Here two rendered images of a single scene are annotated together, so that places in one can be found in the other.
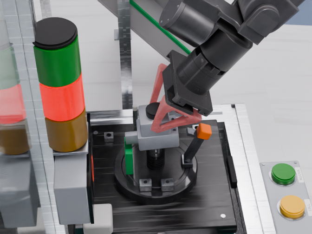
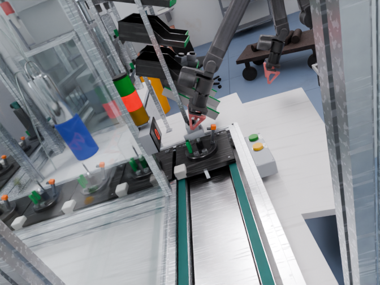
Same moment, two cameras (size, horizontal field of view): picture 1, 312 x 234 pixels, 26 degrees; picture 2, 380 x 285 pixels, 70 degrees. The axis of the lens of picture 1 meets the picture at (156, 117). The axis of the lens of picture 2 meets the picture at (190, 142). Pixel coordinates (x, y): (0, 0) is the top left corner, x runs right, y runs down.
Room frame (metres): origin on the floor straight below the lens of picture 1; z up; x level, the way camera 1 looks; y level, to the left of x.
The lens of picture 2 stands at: (-0.21, -0.19, 1.57)
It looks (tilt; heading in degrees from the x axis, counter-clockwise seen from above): 29 degrees down; 13
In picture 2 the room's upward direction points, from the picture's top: 23 degrees counter-clockwise
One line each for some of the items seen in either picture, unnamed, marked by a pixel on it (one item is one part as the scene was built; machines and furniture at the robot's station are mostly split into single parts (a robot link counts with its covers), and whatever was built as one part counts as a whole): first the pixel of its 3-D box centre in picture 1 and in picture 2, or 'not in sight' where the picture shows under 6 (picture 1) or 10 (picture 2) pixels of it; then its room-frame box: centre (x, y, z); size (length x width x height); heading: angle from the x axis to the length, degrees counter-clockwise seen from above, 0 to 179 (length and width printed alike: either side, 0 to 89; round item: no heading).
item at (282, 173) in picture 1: (282, 175); (253, 138); (0.75, -0.21, 0.96); 0.04 x 0.04 x 0.02
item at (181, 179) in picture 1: (155, 168); (201, 149); (0.75, 0.00, 0.98); 0.14 x 0.14 x 0.02
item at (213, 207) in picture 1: (155, 175); (203, 152); (0.75, 0.00, 0.96); 0.24 x 0.24 x 0.02; 4
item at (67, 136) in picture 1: (64, 122); (138, 115); (0.55, 0.10, 1.29); 0.05 x 0.05 x 0.05
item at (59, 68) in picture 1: (55, 54); (124, 85); (0.55, 0.10, 1.39); 0.05 x 0.05 x 0.05
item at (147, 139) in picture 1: (150, 124); (191, 129); (0.75, 0.01, 1.08); 0.08 x 0.04 x 0.07; 95
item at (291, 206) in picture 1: (291, 207); (258, 147); (0.68, -0.22, 0.96); 0.04 x 0.04 x 0.02
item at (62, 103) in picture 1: (60, 89); (131, 100); (0.55, 0.10, 1.34); 0.05 x 0.05 x 0.05
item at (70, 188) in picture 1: (64, 117); (137, 112); (0.55, 0.10, 1.29); 0.12 x 0.05 x 0.25; 4
